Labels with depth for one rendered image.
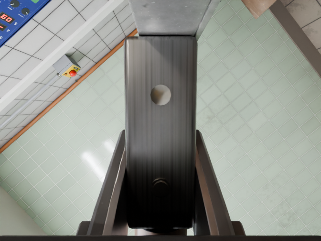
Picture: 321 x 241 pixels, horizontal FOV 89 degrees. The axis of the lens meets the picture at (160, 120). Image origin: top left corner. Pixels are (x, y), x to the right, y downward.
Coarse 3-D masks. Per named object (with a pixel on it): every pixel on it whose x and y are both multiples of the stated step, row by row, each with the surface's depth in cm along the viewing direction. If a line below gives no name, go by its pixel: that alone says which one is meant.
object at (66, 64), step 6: (60, 60) 92; (66, 60) 92; (72, 60) 96; (54, 66) 92; (60, 66) 92; (66, 66) 92; (72, 66) 94; (78, 66) 99; (60, 72) 93; (66, 72) 94
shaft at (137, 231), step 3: (135, 231) 9; (138, 231) 8; (141, 231) 8; (144, 231) 8; (147, 231) 8; (174, 231) 8; (177, 231) 8; (180, 231) 8; (183, 231) 8; (186, 231) 9; (135, 234) 9; (138, 234) 8; (141, 234) 8; (144, 234) 8; (147, 234) 8; (150, 234) 8; (153, 234) 8; (156, 234) 8; (159, 234) 8; (162, 234) 8; (165, 234) 8; (168, 234) 8; (171, 234) 8; (174, 234) 8; (177, 234) 8; (180, 234) 8; (183, 234) 9; (186, 234) 9
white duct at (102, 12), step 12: (120, 0) 85; (96, 12) 82; (108, 12) 86; (84, 24) 83; (96, 24) 87; (72, 36) 83; (60, 48) 84; (48, 60) 84; (36, 72) 86; (24, 84) 87; (12, 96) 88; (0, 108) 89
